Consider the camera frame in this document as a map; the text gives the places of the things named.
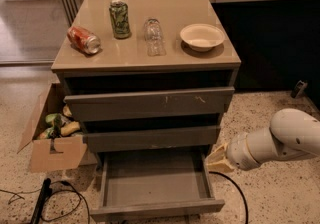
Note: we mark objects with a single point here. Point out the grey drawer cabinet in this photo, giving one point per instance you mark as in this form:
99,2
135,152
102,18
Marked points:
124,66

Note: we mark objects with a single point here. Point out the red crushed soda can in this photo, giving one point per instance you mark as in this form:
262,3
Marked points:
84,40

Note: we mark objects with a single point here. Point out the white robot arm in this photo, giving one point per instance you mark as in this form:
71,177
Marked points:
292,135

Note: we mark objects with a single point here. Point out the grey top drawer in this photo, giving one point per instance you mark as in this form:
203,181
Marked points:
118,106

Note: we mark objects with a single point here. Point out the yellow snack bag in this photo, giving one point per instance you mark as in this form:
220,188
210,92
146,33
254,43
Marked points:
70,128

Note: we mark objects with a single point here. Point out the white paper bowl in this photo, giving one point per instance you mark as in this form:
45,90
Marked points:
202,37

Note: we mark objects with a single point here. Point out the black power strip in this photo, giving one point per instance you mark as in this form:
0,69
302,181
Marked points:
45,192

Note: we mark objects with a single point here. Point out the brown cardboard box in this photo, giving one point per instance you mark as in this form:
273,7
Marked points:
52,154

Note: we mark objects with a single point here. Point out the grey middle drawer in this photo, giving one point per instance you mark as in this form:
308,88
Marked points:
152,139

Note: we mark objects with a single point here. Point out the green upright drink can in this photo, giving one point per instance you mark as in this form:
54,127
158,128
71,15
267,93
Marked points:
119,18

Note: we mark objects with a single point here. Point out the small dark floor device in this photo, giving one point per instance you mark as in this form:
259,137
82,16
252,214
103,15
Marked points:
299,89

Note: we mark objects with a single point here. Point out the clear plastic bottle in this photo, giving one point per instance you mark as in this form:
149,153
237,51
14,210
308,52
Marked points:
154,38

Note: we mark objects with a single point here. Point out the green snack bag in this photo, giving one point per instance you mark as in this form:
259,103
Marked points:
56,119

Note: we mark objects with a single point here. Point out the grey bottom drawer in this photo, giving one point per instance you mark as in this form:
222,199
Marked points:
154,183

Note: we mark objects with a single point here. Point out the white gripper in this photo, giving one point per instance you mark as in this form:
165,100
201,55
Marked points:
237,152

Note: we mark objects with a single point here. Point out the grey drawer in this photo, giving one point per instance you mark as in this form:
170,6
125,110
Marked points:
154,183
118,106
152,139

